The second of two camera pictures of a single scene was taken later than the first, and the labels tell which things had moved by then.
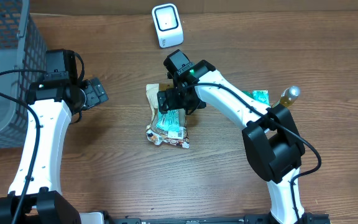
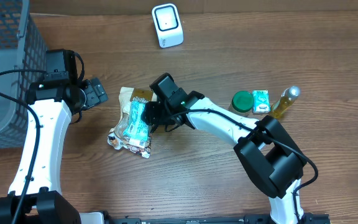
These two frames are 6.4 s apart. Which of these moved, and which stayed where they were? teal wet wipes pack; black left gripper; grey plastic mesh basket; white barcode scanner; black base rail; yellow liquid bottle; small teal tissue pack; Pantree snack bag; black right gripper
Moved: Pantree snack bag; teal wet wipes pack; black right gripper
Stayed: grey plastic mesh basket; yellow liquid bottle; white barcode scanner; black base rail; small teal tissue pack; black left gripper
